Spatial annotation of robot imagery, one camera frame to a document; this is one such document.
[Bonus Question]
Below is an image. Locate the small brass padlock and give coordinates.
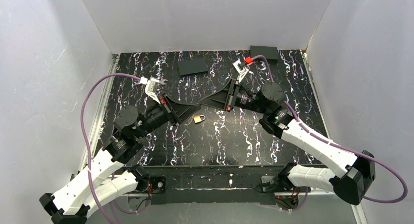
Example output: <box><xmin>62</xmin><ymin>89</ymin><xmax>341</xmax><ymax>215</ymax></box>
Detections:
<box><xmin>193</xmin><ymin>115</ymin><xmax>206</xmax><ymax>124</ymax></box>

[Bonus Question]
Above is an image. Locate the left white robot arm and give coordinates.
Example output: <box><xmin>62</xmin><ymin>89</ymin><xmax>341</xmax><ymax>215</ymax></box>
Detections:
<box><xmin>40</xmin><ymin>94</ymin><xmax>201</xmax><ymax>224</ymax></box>

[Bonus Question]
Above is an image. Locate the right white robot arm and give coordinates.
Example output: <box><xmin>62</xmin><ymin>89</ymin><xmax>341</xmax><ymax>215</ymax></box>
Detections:
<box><xmin>200</xmin><ymin>79</ymin><xmax>375</xmax><ymax>205</ymax></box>

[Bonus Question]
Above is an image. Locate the silver open-end wrench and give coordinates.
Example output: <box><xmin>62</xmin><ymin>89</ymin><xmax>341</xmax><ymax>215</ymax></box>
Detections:
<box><xmin>139</xmin><ymin>79</ymin><xmax>168</xmax><ymax>85</ymax></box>

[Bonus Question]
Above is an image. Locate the black flat plate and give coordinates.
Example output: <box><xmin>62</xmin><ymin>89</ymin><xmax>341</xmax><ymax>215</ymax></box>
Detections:
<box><xmin>178</xmin><ymin>58</ymin><xmax>208</xmax><ymax>76</ymax></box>

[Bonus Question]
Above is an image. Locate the black rectangular box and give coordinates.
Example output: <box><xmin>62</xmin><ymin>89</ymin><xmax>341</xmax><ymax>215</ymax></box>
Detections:
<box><xmin>249</xmin><ymin>45</ymin><xmax>280</xmax><ymax>62</ymax></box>

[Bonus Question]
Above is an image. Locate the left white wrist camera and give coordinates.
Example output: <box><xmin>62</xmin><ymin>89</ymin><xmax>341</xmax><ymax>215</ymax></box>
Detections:
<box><xmin>140</xmin><ymin>77</ymin><xmax>161</xmax><ymax>103</ymax></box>

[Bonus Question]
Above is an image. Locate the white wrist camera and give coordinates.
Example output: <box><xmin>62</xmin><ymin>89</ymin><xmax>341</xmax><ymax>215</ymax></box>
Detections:
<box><xmin>232</xmin><ymin>57</ymin><xmax>252</xmax><ymax>84</ymax></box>
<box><xmin>140</xmin><ymin>77</ymin><xmax>161</xmax><ymax>103</ymax></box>

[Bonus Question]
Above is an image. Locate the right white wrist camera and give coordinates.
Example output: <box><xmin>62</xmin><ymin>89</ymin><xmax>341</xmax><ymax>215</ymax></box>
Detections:
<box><xmin>232</xmin><ymin>57</ymin><xmax>252</xmax><ymax>84</ymax></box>

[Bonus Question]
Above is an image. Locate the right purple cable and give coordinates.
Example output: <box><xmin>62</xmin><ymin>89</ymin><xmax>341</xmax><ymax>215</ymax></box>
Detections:
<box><xmin>252</xmin><ymin>55</ymin><xmax>409</xmax><ymax>204</ymax></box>

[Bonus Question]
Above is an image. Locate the purple cable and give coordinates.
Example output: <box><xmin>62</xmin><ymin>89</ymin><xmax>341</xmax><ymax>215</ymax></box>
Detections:
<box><xmin>80</xmin><ymin>73</ymin><xmax>143</xmax><ymax>224</ymax></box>
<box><xmin>252</xmin><ymin>55</ymin><xmax>409</xmax><ymax>204</ymax></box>

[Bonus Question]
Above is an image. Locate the aluminium frame rail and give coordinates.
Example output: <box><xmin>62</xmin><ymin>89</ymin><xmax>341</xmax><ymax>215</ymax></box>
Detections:
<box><xmin>62</xmin><ymin>53</ymin><xmax>119</xmax><ymax>183</ymax></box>

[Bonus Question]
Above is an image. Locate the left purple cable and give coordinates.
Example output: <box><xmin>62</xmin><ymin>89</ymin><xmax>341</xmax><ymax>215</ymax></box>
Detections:
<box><xmin>80</xmin><ymin>73</ymin><xmax>143</xmax><ymax>224</ymax></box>

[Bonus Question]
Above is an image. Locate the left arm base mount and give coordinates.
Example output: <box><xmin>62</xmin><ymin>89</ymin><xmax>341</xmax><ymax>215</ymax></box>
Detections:
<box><xmin>127</xmin><ymin>176</ymin><xmax>166</xmax><ymax>213</ymax></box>

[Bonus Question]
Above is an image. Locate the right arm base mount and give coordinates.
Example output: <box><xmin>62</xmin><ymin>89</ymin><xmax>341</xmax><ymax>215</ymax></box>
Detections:
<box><xmin>255</xmin><ymin>175</ymin><xmax>311</xmax><ymax>213</ymax></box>

